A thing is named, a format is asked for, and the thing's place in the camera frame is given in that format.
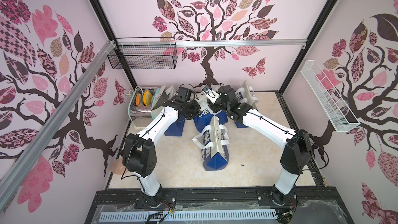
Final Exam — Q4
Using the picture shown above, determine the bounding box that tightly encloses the blue takeout bag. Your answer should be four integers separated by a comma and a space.
151, 85, 187, 137
192, 116, 230, 171

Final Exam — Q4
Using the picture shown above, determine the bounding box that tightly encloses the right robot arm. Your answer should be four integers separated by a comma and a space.
208, 86, 314, 206

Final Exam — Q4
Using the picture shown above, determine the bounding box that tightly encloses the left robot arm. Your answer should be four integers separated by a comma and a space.
122, 85, 200, 207

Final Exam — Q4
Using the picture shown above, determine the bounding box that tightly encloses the yellow bread slice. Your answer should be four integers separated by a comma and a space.
143, 90, 153, 106

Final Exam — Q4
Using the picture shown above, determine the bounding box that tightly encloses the orange bread slice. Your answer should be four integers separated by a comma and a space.
134, 93, 143, 106

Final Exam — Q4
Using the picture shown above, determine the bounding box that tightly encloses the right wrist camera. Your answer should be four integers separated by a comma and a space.
202, 85, 219, 103

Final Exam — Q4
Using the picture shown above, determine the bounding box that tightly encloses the black wire basket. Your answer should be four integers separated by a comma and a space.
108, 36, 178, 69

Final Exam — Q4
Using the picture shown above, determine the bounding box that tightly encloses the back aluminium rail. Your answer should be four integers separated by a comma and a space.
118, 39, 307, 48

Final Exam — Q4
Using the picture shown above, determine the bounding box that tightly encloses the aluminium rail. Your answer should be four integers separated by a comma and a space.
118, 39, 307, 48
1, 40, 116, 211

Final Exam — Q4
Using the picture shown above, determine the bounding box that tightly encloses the white slotted cable duct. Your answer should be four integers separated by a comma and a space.
97, 209, 277, 224

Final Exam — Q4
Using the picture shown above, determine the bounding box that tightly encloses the black base frame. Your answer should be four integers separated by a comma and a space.
85, 186, 353, 224

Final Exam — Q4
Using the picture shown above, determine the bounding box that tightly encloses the left aluminium rail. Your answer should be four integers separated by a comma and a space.
1, 40, 116, 211

